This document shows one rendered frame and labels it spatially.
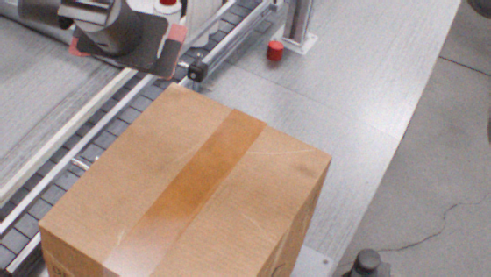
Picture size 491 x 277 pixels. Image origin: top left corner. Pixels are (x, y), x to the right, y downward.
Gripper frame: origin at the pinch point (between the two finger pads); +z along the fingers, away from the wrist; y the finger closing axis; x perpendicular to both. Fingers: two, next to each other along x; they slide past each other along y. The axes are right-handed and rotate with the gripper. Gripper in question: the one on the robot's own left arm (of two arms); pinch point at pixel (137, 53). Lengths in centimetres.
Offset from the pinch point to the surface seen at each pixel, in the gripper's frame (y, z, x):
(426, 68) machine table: -45, 69, -29
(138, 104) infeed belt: 8.0, 35.8, 2.4
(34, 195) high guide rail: 11.9, 8.5, 22.7
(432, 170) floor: -70, 169, -20
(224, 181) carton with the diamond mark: -16.3, -3.1, 12.8
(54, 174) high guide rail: 10.8, 11.8, 18.8
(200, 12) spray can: 3.7, 41.4, -19.0
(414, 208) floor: -65, 155, -3
